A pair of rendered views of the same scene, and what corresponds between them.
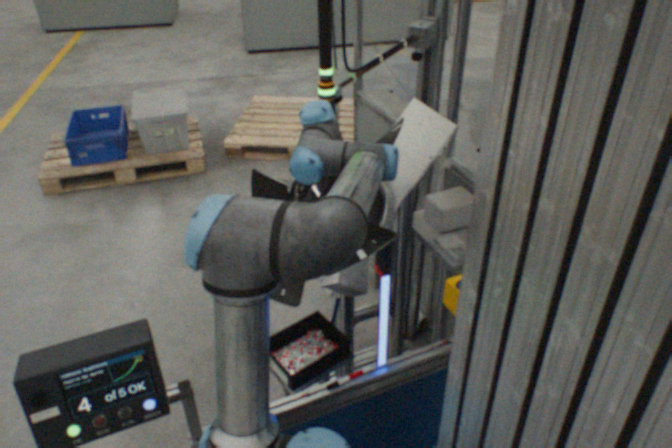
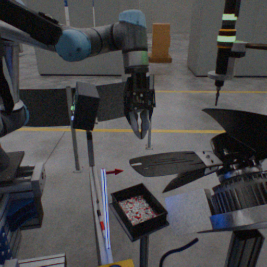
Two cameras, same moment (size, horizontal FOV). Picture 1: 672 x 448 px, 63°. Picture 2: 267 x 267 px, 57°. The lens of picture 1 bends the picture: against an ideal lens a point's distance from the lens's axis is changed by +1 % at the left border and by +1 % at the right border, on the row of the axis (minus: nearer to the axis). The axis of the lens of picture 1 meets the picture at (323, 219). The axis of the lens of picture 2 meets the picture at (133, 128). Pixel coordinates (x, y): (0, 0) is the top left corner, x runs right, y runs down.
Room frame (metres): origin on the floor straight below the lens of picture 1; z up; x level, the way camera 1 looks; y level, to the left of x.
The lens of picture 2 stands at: (1.23, -0.73, 1.62)
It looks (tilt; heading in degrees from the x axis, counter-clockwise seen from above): 26 degrees down; 98
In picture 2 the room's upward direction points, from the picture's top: straight up
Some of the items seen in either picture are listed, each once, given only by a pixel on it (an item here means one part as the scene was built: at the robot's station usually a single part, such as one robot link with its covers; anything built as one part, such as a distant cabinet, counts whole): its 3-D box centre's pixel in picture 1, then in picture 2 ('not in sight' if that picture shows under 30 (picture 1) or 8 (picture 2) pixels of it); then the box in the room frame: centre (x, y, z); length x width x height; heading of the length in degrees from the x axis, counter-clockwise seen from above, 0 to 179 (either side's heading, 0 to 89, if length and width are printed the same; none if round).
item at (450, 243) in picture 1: (454, 246); not in sight; (1.58, -0.47, 0.87); 0.15 x 0.09 x 0.02; 22
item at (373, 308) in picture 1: (370, 311); not in sight; (1.59, -0.17, 0.56); 0.19 x 0.04 x 0.04; 112
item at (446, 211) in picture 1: (448, 207); not in sight; (1.77, -0.49, 0.92); 0.17 x 0.16 x 0.11; 112
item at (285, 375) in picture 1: (305, 349); (137, 208); (1.14, 0.07, 0.85); 0.22 x 0.17 x 0.07; 126
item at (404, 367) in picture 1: (351, 388); (101, 232); (1.01, -0.06, 0.82); 0.90 x 0.04 x 0.08; 112
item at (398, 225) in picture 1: (396, 300); not in sight; (1.63, -0.28, 0.58); 0.09 x 0.05 x 1.15; 22
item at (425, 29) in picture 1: (422, 33); not in sight; (1.90, -0.36, 1.54); 0.10 x 0.07 x 0.09; 147
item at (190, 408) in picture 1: (191, 411); (90, 149); (0.85, 0.34, 0.96); 0.03 x 0.03 x 0.20; 22
